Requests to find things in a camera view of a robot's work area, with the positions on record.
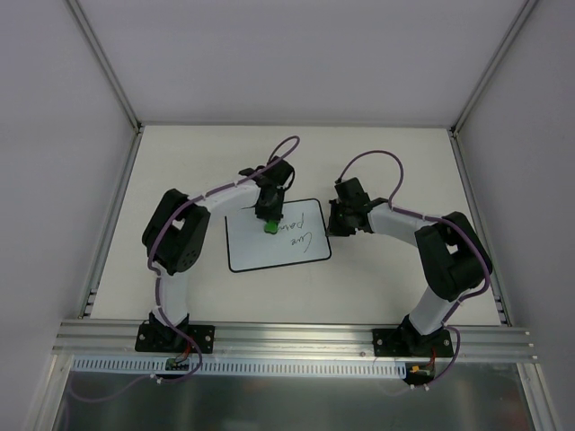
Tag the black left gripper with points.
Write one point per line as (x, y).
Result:
(269, 214)

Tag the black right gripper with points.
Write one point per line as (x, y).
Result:
(338, 216)

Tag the green whiteboard eraser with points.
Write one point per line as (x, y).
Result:
(271, 226)

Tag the white whiteboard with black frame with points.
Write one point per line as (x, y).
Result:
(301, 238)

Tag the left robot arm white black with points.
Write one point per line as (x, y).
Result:
(175, 235)

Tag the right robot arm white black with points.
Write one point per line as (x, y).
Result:
(456, 267)

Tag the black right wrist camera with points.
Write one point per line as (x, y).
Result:
(351, 193)

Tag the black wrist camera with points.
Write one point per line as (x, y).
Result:
(351, 193)
(277, 173)

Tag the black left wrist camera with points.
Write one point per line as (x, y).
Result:
(277, 173)

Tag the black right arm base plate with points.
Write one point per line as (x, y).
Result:
(405, 343)

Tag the left aluminium frame post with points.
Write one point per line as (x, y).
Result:
(102, 60)

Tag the aluminium frame post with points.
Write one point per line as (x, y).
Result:
(504, 46)
(102, 60)

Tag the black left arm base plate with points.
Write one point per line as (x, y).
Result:
(154, 337)

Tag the aluminium front rail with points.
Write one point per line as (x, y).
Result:
(479, 344)

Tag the white slotted cable duct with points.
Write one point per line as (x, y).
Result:
(163, 365)

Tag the right aluminium frame post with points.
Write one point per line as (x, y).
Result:
(504, 46)

